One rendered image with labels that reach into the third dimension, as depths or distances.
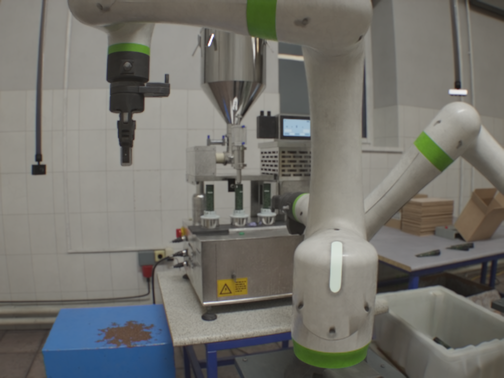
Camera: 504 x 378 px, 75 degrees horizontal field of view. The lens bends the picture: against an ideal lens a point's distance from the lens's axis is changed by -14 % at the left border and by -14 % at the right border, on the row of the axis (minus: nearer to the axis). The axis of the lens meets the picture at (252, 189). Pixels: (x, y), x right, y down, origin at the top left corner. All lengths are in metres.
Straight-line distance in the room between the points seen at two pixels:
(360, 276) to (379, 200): 0.53
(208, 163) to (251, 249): 0.39
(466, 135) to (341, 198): 0.45
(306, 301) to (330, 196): 0.22
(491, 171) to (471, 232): 1.53
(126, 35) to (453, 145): 0.80
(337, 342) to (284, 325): 0.72
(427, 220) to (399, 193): 1.81
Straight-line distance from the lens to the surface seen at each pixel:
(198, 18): 0.62
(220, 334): 1.21
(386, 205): 1.05
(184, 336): 1.21
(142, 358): 1.52
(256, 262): 1.32
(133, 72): 0.79
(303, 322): 0.57
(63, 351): 1.53
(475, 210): 2.65
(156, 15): 0.66
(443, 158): 1.02
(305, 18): 0.56
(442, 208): 2.93
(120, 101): 0.79
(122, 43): 0.81
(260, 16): 0.57
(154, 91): 0.80
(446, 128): 1.01
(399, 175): 1.03
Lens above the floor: 1.29
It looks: 5 degrees down
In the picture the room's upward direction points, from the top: straight up
